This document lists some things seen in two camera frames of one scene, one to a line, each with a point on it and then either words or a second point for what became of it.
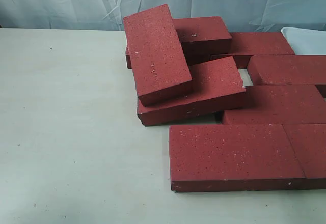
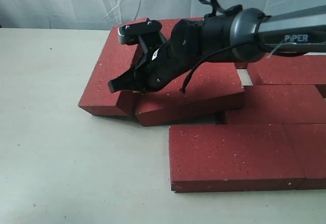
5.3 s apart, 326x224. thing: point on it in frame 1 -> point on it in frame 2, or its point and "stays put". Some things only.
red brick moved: x=157 y=55 -> x=114 y=59
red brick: x=308 y=143 stays put
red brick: x=287 y=70 stays put
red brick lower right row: x=279 y=104 stays put
